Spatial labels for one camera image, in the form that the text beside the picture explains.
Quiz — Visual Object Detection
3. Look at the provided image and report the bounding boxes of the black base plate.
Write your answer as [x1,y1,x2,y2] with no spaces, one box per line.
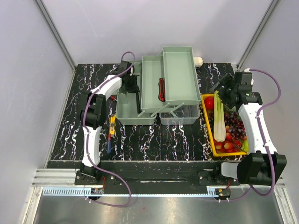
[75,161,239,186]

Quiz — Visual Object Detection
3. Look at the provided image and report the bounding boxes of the purple cable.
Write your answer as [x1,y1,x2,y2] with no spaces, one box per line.
[85,51,137,208]
[218,68,281,203]

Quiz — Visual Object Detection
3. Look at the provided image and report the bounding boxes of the red lychee fruits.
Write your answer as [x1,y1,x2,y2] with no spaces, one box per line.
[214,133,242,154]

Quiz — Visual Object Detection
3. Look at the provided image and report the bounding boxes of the yellow utility knife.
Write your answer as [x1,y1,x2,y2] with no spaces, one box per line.
[109,114,116,137]

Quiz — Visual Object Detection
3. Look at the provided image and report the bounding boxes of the napa cabbage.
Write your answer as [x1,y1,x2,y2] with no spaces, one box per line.
[193,56,204,68]

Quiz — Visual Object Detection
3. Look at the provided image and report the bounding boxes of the dark purple grape bunch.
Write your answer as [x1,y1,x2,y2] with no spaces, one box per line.
[224,111,246,140]

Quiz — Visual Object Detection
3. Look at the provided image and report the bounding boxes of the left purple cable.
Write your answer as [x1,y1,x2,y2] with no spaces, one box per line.
[85,51,137,208]

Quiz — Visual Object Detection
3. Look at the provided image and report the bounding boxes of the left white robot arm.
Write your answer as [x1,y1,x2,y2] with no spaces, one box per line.
[80,61,139,184]

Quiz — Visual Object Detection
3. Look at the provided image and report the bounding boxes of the green celery stalk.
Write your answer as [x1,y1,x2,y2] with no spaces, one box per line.
[214,91,226,142]

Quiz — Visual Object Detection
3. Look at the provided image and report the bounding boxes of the black marble pattern mat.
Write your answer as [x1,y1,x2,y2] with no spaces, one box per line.
[46,63,271,162]

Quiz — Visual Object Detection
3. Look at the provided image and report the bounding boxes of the red tomato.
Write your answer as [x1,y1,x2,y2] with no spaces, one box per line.
[204,97,214,111]

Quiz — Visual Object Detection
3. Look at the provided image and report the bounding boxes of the yellow plastic basket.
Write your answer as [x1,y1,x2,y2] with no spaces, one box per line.
[201,94,248,157]

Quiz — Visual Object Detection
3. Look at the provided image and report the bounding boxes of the aluminium frame rail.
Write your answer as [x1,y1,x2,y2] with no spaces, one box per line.
[30,168,288,198]

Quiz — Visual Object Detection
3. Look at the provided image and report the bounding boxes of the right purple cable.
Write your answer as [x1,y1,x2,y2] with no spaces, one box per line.
[218,68,281,203]

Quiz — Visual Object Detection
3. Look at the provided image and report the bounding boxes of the clear grey plastic toolbox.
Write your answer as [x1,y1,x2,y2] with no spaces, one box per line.
[116,46,201,126]

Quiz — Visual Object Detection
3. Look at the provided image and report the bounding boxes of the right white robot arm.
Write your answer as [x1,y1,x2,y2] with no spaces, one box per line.
[211,69,287,187]

